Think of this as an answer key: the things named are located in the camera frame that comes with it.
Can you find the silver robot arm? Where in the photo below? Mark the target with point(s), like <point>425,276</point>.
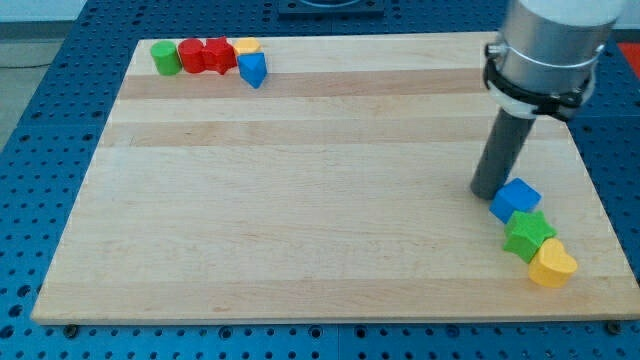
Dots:
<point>543,59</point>

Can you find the yellow hexagon block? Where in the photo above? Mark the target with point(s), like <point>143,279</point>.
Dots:
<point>247,45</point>

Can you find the red star block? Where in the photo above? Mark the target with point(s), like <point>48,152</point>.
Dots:
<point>219,55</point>

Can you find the green star block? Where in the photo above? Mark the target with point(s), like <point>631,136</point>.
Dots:
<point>525,232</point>

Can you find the wooden board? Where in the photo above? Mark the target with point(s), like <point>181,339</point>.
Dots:
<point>337,192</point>

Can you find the blue triangle block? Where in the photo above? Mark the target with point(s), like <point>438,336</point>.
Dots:
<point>253,68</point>

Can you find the red cylinder block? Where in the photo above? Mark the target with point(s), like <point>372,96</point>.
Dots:
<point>190,53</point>

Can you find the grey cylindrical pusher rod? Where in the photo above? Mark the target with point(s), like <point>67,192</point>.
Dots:
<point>505,141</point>

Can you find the blue cube block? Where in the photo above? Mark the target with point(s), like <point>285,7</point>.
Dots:
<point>517,195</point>

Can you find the green cylinder block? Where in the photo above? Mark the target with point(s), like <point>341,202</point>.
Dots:
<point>165,57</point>

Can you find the yellow heart block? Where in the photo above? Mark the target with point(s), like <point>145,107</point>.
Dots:
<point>552,266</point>

